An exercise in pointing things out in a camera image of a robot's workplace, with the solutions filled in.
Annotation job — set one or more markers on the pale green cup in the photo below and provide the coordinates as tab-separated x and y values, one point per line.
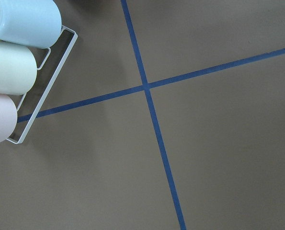
18	69

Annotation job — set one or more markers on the light blue cup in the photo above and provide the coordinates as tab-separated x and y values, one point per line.
35	23

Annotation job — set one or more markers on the pink cup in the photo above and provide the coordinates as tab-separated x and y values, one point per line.
8	117

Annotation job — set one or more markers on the white wire cup rack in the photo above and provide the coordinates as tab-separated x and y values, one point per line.
50	62

